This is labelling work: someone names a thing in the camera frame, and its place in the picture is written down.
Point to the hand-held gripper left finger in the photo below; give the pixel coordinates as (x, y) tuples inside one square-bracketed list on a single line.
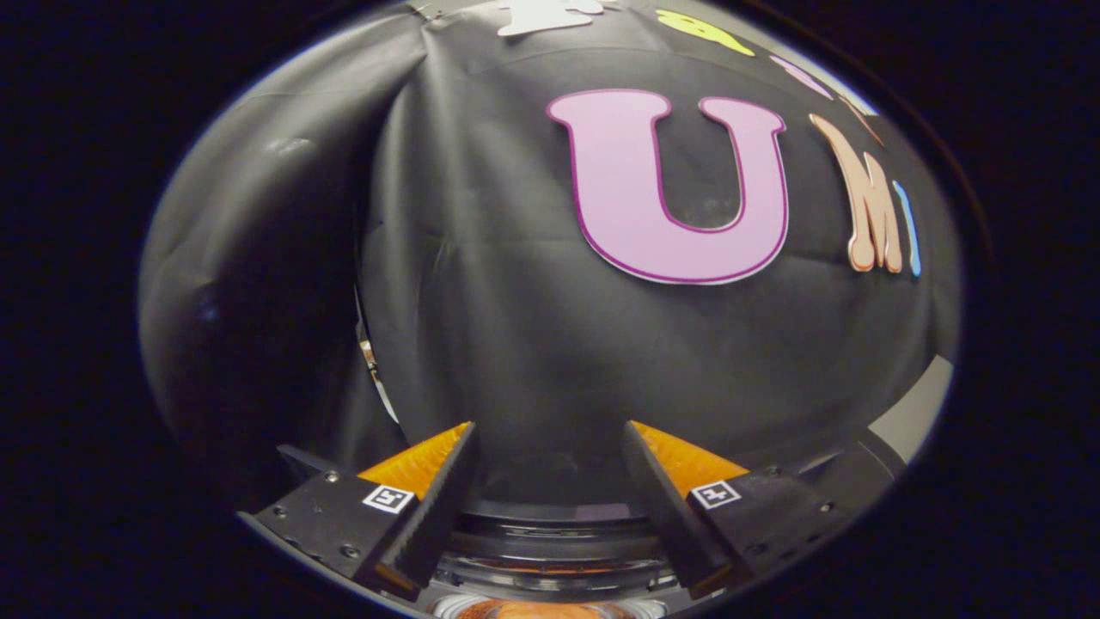
[(438, 507)]

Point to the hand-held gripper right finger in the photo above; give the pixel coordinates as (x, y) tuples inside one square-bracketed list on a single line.
[(662, 507)]

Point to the yellow orange garment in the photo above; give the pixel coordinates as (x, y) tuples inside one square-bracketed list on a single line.
[(533, 611)]

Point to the metal backdrop clip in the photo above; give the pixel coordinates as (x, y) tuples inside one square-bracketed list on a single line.
[(428, 9)]

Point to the beige cabinet with grey top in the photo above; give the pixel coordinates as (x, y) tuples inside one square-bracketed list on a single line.
[(919, 413)]

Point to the black backdrop cloth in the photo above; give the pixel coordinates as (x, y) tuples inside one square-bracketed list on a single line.
[(473, 301)]

